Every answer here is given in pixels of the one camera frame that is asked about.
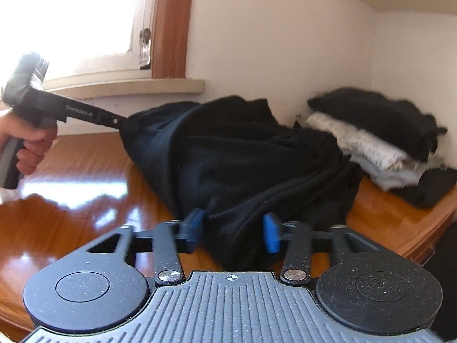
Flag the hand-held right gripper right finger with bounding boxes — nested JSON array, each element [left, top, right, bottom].
[[262, 212, 382, 286]]

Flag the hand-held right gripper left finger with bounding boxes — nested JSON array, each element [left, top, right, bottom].
[[86, 208, 206, 286]]

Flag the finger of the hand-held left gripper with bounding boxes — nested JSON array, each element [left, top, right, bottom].
[[93, 110, 141, 136]]

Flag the black fleece pants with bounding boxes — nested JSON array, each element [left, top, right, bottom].
[[119, 95, 363, 270]]

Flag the person's left hand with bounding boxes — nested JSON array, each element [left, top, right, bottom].
[[0, 109, 59, 176]]

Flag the beige windowsill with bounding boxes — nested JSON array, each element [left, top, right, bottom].
[[41, 79, 205, 101]]

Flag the white window sash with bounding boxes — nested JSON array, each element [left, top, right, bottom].
[[36, 0, 155, 79]]

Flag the white patterned folded garment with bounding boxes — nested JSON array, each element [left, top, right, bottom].
[[305, 111, 418, 172]]

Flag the black folded sweater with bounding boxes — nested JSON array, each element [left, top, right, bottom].
[[307, 86, 448, 163]]

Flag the black folded garment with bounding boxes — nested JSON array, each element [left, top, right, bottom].
[[393, 166, 457, 210]]

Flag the clear blind cord pull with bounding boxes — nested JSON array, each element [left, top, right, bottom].
[[139, 28, 153, 67]]

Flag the wooden window frame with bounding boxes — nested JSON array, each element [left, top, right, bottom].
[[152, 0, 196, 79]]

